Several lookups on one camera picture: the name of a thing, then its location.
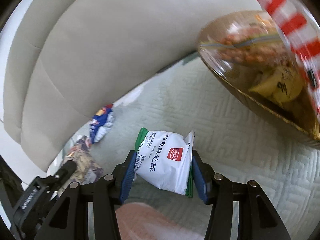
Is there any blue white chip bag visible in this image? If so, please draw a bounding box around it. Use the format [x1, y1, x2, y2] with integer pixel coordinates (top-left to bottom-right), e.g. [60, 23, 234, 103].
[89, 104, 115, 144]

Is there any white green snack packet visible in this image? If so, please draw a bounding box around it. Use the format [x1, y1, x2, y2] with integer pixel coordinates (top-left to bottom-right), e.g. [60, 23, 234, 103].
[134, 127, 195, 198]

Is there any amber ribbed glass bowl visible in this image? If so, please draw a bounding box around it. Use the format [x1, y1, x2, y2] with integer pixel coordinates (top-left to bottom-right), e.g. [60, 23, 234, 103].
[197, 10, 319, 148]

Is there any red white striped snack bag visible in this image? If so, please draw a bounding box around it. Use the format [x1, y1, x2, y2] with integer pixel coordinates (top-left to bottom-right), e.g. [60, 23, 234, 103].
[257, 0, 319, 118]

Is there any round biscuit bag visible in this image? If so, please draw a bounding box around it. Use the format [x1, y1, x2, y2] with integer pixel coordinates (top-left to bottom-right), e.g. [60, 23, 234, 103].
[57, 135, 104, 196]

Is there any yellow label snack packet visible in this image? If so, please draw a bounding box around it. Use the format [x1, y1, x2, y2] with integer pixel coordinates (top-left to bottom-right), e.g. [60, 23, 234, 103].
[249, 66, 304, 105]

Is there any beige leather headboard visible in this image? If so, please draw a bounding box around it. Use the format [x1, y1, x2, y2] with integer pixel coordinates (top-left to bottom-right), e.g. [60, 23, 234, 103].
[3, 0, 260, 171]

